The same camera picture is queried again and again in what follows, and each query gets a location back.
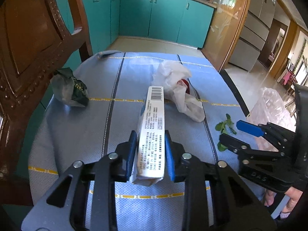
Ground white medicine box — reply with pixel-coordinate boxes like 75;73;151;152
130;86;166;187

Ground dark green foil wrapper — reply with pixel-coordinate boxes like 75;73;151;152
51;68;89;107

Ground clear trash bag liner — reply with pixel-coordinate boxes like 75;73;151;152
246;86;297;152

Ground teal lower kitchen cabinets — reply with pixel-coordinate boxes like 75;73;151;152
14;0;215;178

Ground person's right hand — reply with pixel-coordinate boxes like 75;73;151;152
263;187;303;220

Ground green vegetable leaves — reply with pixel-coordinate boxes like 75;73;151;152
214;113;238;152

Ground white crumpled plastic bag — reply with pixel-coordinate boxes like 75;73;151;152
151;60;205;123

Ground silver refrigerator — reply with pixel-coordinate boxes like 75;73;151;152
229;0;276;71

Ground glass sliding door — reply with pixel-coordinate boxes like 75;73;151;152
202;0;251;71

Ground brown wooden chair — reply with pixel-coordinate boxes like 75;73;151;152
1;0;93;206

